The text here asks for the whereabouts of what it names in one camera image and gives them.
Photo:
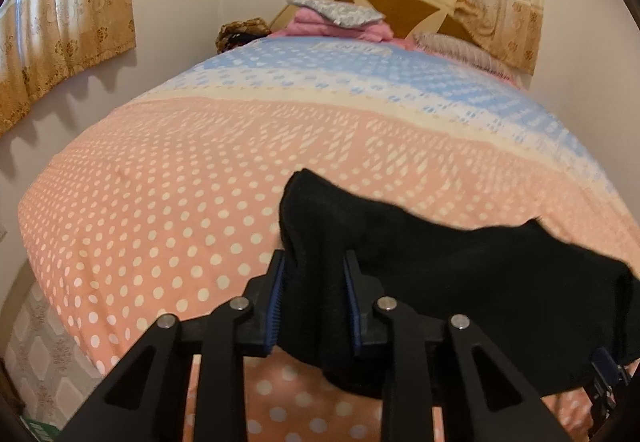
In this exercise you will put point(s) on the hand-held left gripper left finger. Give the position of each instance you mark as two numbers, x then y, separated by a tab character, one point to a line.
276	302

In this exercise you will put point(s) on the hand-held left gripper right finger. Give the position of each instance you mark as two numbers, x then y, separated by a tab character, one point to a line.
352	302

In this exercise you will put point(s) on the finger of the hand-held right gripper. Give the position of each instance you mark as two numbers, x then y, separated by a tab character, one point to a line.
607	364
605	404

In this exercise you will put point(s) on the black pants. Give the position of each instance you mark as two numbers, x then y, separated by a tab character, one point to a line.
450	282

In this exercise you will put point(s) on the polka dot bed blanket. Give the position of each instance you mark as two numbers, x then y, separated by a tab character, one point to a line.
200	161

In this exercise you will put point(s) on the patterned mattress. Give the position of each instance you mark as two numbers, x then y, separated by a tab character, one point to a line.
45	357

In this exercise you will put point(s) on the brown patterned bag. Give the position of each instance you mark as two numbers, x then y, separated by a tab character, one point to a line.
237	34

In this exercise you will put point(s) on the striped pillow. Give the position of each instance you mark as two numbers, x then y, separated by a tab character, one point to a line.
460	49

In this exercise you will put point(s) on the pink folded blanket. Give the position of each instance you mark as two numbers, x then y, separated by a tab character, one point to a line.
310	25

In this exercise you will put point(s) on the grey patterned pillow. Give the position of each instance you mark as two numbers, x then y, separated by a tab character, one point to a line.
340	12

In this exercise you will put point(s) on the cream wooden headboard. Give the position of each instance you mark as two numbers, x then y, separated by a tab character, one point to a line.
400	6

